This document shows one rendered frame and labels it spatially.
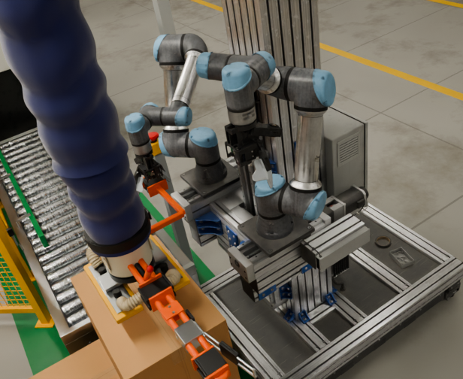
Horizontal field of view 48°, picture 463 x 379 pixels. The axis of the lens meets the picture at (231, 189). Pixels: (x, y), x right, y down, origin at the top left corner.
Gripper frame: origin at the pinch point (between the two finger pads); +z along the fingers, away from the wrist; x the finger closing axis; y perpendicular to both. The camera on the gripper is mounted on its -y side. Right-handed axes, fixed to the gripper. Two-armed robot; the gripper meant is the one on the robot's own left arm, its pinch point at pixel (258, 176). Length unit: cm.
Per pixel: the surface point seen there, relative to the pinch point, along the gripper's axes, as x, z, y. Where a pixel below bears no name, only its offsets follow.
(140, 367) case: -9, 58, 51
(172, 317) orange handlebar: 1, 33, 38
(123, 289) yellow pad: -32, 44, 44
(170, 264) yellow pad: -31, 44, 24
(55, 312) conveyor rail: -91, 93, 69
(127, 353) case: -17, 58, 53
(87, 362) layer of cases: -58, 98, 66
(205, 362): 22, 32, 38
